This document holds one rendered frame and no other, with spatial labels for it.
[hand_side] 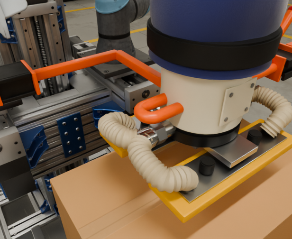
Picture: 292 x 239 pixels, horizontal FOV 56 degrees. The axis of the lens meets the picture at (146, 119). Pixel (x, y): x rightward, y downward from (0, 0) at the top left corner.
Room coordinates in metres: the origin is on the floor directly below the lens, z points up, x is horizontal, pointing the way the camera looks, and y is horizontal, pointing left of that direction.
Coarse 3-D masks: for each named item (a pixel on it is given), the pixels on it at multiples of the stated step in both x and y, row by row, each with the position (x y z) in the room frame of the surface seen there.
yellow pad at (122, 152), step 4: (132, 116) 0.55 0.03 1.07; (136, 120) 0.52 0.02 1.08; (136, 124) 0.51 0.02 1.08; (140, 124) 0.51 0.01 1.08; (144, 124) 0.51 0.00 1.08; (148, 124) 0.51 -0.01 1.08; (140, 128) 0.49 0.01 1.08; (108, 140) 0.46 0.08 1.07; (112, 144) 0.45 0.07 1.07; (116, 148) 0.44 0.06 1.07; (120, 148) 0.43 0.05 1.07; (120, 152) 0.42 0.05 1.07; (124, 152) 0.42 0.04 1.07; (120, 156) 0.43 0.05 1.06; (124, 156) 0.42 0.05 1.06
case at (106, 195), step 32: (96, 160) 0.53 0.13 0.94; (128, 160) 0.53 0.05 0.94; (160, 160) 0.53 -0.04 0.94; (288, 160) 0.53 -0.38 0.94; (64, 192) 0.43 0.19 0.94; (96, 192) 0.43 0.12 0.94; (128, 192) 0.43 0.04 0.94; (256, 192) 0.43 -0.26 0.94; (288, 192) 0.43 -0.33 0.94; (64, 224) 0.43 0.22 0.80; (96, 224) 0.34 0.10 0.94; (128, 224) 0.34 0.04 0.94; (160, 224) 0.34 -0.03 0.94; (192, 224) 0.34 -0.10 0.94; (224, 224) 0.34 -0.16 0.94; (256, 224) 0.34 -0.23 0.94; (288, 224) 0.37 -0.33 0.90
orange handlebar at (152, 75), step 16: (64, 64) 0.58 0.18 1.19; (80, 64) 0.60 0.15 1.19; (96, 64) 0.62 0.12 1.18; (128, 64) 0.61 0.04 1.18; (144, 64) 0.58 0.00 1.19; (272, 64) 0.58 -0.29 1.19; (160, 80) 0.51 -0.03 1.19; (160, 96) 0.44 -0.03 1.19; (144, 112) 0.39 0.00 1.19; (160, 112) 0.39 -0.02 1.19; (176, 112) 0.40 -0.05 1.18
